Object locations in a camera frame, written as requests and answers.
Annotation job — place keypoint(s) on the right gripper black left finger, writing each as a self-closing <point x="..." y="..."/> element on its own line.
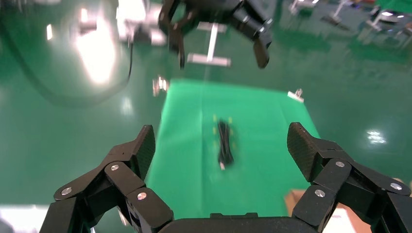
<point x="122" y="180"/>

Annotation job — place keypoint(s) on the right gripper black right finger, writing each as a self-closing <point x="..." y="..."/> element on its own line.
<point x="334" y="180"/>

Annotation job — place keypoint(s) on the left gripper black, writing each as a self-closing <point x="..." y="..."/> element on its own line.
<point x="209" y="8"/>

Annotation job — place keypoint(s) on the brown cardboard box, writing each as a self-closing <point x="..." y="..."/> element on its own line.
<point x="296" y="196"/>

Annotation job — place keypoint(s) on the white metal stand base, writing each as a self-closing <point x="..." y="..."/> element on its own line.
<point x="211" y="41"/>

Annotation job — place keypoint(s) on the white printed paper sheet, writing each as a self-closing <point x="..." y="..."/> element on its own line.
<point x="341" y="222"/>

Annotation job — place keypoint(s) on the white mat clip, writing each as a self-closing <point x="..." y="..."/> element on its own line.
<point x="160" y="85"/>
<point x="296" y="95"/>

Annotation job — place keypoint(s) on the white grey machine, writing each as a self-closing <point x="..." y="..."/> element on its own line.
<point x="138" y="30"/>

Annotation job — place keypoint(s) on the green cloth table mat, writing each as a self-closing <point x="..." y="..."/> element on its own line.
<point x="257" y="144"/>

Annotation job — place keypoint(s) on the grey metal stand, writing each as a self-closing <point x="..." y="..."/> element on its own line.
<point x="300" y="6"/>
<point x="336" y="16"/>

